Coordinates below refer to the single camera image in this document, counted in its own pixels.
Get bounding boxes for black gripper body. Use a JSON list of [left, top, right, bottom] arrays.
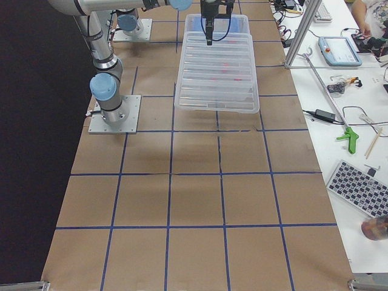
[[200, 0, 234, 27]]

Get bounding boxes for clear ribbed box lid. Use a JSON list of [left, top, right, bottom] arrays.
[[175, 31, 259, 114]]

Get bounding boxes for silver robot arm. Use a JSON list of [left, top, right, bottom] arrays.
[[116, 8, 140, 34], [49, 1, 192, 126]]

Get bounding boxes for clear plastic storage box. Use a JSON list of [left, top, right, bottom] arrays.
[[184, 14, 250, 33]]

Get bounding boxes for robot teach pendant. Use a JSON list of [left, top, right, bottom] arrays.
[[318, 36, 363, 67]]

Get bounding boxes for black power adapter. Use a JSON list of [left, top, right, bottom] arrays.
[[303, 109, 341, 124]]

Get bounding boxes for person at desk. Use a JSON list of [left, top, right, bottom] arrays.
[[351, 0, 387, 38]]

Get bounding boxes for wooden chopsticks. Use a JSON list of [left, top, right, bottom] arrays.
[[364, 127, 383, 159]]

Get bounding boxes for black white keyboard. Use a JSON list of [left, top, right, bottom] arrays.
[[326, 160, 387, 218]]

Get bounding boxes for brown round object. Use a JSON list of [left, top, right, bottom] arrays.
[[361, 215, 387, 241]]

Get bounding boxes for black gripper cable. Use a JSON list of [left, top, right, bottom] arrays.
[[199, 0, 235, 42]]

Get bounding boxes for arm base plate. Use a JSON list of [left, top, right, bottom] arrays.
[[113, 18, 152, 42]]

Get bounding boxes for aluminium frame post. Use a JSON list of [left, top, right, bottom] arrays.
[[284, 0, 321, 69]]

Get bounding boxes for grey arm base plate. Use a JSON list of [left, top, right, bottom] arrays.
[[88, 95, 141, 134]]

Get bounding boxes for green handled reacher grabber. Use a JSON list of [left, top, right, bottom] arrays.
[[298, 46, 359, 154]]

